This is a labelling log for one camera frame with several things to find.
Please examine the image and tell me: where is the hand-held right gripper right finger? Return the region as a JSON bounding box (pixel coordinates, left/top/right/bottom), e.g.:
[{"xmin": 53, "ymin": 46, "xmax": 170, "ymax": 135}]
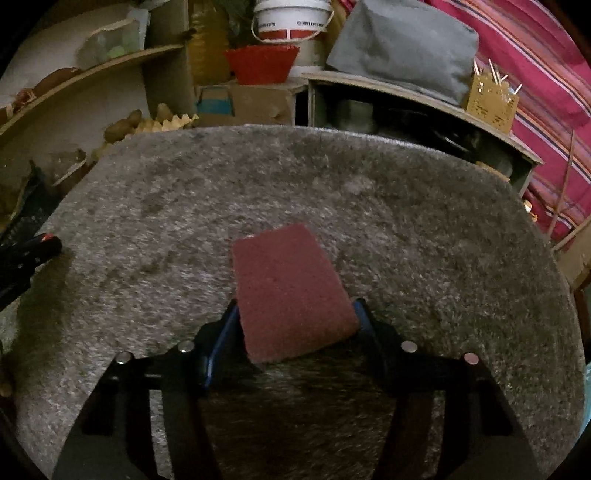
[{"xmin": 318, "ymin": 298, "xmax": 546, "ymax": 480}]

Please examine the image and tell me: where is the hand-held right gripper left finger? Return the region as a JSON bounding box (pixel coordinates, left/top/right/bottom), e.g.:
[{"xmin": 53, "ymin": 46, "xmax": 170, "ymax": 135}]
[{"xmin": 53, "ymin": 300, "xmax": 265, "ymax": 480}]

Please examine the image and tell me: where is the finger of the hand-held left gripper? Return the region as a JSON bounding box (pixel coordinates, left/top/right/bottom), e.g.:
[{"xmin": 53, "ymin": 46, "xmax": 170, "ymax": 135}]
[
  {"xmin": 0, "ymin": 233, "xmax": 64, "ymax": 271},
  {"xmin": 0, "ymin": 272, "xmax": 35, "ymax": 311}
]

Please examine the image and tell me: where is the maroon scouring pad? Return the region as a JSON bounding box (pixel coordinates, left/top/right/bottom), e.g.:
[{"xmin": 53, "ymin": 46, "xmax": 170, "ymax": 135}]
[{"xmin": 231, "ymin": 223, "xmax": 361, "ymax": 364}]

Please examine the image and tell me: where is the grey fluffy mat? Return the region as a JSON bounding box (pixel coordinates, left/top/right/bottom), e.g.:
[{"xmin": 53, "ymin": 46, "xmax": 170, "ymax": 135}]
[{"xmin": 9, "ymin": 124, "xmax": 585, "ymax": 480}]

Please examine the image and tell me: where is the potato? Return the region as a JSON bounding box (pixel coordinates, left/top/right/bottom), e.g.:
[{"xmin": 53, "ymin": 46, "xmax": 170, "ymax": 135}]
[{"xmin": 104, "ymin": 108, "xmax": 144, "ymax": 142}]

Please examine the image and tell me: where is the cardboard egg tray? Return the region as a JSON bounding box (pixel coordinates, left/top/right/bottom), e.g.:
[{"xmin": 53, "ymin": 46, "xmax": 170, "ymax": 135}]
[{"xmin": 91, "ymin": 113, "xmax": 200, "ymax": 161}]

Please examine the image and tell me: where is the clear plastic bag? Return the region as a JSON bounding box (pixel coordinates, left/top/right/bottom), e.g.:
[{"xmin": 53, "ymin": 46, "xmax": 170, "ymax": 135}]
[{"xmin": 76, "ymin": 18, "xmax": 145, "ymax": 71}]

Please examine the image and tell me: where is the small grey shelf table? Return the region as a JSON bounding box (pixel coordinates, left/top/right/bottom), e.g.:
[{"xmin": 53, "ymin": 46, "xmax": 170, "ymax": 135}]
[{"xmin": 302, "ymin": 69, "xmax": 544, "ymax": 198}]

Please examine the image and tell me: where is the wooden broom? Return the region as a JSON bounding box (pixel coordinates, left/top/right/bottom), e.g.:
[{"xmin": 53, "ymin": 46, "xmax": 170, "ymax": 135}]
[{"xmin": 547, "ymin": 130, "xmax": 579, "ymax": 241}]

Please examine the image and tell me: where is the cardboard box with blue print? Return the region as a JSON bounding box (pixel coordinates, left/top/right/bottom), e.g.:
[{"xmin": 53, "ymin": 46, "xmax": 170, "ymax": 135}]
[{"xmin": 198, "ymin": 80, "xmax": 296, "ymax": 127}]

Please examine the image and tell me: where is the wooden box with sticks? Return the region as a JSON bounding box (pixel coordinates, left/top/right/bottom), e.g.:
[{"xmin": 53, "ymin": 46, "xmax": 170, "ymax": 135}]
[{"xmin": 464, "ymin": 58, "xmax": 523, "ymax": 134}]

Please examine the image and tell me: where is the red plastic basket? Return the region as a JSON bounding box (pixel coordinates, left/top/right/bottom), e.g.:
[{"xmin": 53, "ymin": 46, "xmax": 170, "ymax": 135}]
[{"xmin": 224, "ymin": 44, "xmax": 300, "ymax": 86}]

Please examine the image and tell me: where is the grey cushion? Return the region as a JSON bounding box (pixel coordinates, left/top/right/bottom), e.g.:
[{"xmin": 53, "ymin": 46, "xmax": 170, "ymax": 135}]
[{"xmin": 325, "ymin": 0, "xmax": 480, "ymax": 107}]

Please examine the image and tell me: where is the yellow plastic container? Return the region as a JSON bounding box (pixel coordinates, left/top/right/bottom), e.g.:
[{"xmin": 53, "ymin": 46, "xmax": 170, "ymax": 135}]
[{"xmin": 189, "ymin": 0, "xmax": 232, "ymax": 87}]

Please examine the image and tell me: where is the white plastic bucket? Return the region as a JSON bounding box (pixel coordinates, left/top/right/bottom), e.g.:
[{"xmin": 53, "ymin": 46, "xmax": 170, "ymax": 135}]
[{"xmin": 252, "ymin": 0, "xmax": 334, "ymax": 66}]

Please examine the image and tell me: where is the red striped cloth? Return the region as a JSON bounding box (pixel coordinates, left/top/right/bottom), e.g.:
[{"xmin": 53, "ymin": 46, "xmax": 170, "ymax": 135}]
[{"xmin": 425, "ymin": 0, "xmax": 591, "ymax": 241}]

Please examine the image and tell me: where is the wooden wall shelf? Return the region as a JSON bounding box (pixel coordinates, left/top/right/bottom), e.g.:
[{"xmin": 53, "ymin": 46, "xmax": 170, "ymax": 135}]
[{"xmin": 0, "ymin": 44, "xmax": 197, "ymax": 185}]

